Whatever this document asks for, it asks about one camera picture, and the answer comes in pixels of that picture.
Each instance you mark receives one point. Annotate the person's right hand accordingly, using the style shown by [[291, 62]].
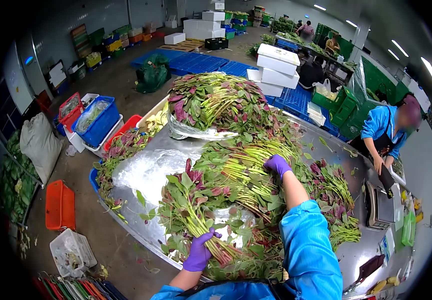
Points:
[[279, 165]]

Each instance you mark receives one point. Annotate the person's left hand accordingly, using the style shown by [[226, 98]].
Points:
[[197, 255]]

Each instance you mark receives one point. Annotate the person's right fingers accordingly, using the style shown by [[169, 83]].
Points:
[[270, 161]]

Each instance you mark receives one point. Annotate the person's left fingers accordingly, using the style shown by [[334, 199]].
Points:
[[208, 235]]

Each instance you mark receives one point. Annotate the bunch of amaranth stems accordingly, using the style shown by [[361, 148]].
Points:
[[189, 210]]

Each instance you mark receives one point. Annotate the large pile of amaranth greens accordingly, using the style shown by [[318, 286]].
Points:
[[246, 168]]

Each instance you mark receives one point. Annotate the small pile of trimmed amaranth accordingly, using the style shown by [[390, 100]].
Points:
[[335, 202]]

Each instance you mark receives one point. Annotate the heap of amaranth in plastic-lined basket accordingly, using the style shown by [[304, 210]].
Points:
[[219, 101]]

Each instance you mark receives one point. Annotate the white plastic bag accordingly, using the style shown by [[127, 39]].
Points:
[[322, 89]]

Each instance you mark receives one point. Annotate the green plastic crates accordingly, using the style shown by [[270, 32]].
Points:
[[341, 105]]

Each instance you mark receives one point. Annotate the clear plastic sheet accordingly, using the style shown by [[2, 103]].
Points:
[[144, 168]]

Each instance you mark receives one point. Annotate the stack of white foam boxes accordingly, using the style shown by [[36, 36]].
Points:
[[277, 67]]

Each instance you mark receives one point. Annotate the person's body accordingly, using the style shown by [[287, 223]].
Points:
[[313, 270]]

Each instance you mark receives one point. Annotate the black flat scoop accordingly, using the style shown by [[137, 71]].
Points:
[[386, 180]]

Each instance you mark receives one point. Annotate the strip of loose amaranth leaves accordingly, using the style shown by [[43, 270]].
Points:
[[120, 153]]

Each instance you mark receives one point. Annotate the digital weighing scale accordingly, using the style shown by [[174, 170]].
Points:
[[382, 206]]

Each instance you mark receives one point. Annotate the long table with greens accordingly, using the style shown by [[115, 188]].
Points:
[[305, 45]]

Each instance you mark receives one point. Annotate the row of blue pallets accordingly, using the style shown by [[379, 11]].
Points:
[[197, 62]]

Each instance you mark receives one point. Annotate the beige crate of yellow leaves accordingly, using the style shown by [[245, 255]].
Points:
[[154, 118]]

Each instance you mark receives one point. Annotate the black plastic crate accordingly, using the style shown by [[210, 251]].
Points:
[[216, 43]]

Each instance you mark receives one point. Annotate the white slotted basket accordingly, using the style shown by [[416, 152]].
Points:
[[71, 253]]

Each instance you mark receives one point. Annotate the stack of folded coloured crates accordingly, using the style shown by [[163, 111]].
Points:
[[77, 288]]

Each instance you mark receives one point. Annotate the dark red cleaver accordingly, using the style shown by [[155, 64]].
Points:
[[369, 268]]

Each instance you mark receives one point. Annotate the wooden pallet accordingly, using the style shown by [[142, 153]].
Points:
[[180, 45]]

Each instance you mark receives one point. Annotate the green net bag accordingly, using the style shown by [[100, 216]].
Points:
[[152, 73]]

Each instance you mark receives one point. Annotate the tall stack of foam boxes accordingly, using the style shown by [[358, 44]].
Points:
[[204, 26]]

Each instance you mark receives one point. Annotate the orange plastic crate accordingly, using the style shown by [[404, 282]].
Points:
[[60, 206]]

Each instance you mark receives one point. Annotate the single white foam box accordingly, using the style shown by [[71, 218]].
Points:
[[174, 38]]

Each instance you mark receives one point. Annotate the blue plastic crate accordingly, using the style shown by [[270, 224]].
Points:
[[98, 122]]

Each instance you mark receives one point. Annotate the ceiling light strip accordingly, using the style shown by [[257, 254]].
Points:
[[430, 70], [399, 48]]

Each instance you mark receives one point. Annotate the red crate with plastic liner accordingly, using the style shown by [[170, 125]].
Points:
[[69, 110]]

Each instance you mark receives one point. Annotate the grey sack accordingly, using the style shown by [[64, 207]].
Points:
[[39, 146]]

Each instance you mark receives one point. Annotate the row of coloured crates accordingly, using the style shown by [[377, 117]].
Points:
[[114, 41]]

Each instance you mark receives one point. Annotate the pile of green leafy vegetables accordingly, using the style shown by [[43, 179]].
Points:
[[13, 180]]

